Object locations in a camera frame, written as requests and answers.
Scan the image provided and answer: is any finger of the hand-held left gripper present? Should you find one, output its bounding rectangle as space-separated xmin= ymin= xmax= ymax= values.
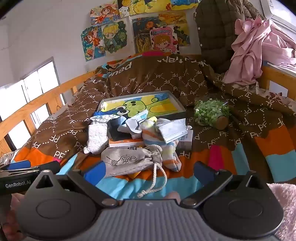
xmin=0 ymin=160 xmax=32 ymax=173
xmin=14 ymin=161 xmax=61 ymax=176

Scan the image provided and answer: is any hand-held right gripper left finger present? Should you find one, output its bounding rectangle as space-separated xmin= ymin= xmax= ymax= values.
xmin=25 ymin=161 xmax=119 ymax=208

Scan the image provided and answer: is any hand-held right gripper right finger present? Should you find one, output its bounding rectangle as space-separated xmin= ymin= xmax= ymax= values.
xmin=179 ymin=161 xmax=269 ymax=208

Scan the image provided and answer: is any white knitted cloth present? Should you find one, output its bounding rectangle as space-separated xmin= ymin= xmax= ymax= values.
xmin=83 ymin=115 xmax=111 ymax=155

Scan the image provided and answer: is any pastel striped sock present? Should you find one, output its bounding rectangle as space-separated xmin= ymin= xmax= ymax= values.
xmin=140 ymin=117 xmax=183 ymax=172

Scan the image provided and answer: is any white blue sock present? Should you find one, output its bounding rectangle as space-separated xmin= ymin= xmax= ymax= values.
xmin=117 ymin=111 xmax=148 ymax=139

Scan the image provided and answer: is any grey box with cartoon picture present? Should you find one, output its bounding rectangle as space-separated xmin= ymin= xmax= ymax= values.
xmin=96 ymin=90 xmax=186 ymax=121

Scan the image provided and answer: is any white carton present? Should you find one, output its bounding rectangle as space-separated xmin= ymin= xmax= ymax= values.
xmin=176 ymin=130 xmax=193 ymax=151

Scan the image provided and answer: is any orange white flat box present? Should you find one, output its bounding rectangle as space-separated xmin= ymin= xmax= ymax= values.
xmin=108 ymin=138 xmax=145 ymax=149

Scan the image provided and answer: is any window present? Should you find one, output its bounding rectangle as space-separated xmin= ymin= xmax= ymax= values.
xmin=0 ymin=58 xmax=66 ymax=149

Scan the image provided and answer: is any pink fluffy clothing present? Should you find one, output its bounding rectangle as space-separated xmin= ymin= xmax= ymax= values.
xmin=266 ymin=183 xmax=296 ymax=241

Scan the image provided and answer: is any brown printed blanket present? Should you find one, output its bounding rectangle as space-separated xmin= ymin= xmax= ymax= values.
xmin=7 ymin=52 xmax=296 ymax=202

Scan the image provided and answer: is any pink garment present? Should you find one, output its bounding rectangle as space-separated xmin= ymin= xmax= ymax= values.
xmin=223 ymin=17 xmax=296 ymax=85

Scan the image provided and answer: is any olive quilted jacket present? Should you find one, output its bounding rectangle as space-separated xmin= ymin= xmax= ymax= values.
xmin=194 ymin=0 xmax=266 ymax=75

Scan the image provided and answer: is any orange-haired girl blue wall poster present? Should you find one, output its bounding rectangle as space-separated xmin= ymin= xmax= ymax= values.
xmin=80 ymin=25 xmax=106 ymax=62

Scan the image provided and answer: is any pink blond child wall poster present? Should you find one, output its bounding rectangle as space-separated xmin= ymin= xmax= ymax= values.
xmin=150 ymin=24 xmax=181 ymax=54

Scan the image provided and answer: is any blond boy green wall poster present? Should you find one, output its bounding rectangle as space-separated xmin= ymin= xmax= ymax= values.
xmin=102 ymin=18 xmax=129 ymax=56

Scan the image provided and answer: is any dark blue swirl wall poster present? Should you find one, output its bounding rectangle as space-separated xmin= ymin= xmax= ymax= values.
xmin=131 ymin=16 xmax=160 ymax=54

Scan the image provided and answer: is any orange landscape wall poster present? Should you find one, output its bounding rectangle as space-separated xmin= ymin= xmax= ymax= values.
xmin=158 ymin=11 xmax=191 ymax=47

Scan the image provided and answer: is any orange-haired fairy wall poster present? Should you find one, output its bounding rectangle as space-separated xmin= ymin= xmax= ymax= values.
xmin=90 ymin=1 xmax=121 ymax=25

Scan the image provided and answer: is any sunflower wall poster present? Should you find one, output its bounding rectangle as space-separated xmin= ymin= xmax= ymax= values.
xmin=117 ymin=0 xmax=146 ymax=17

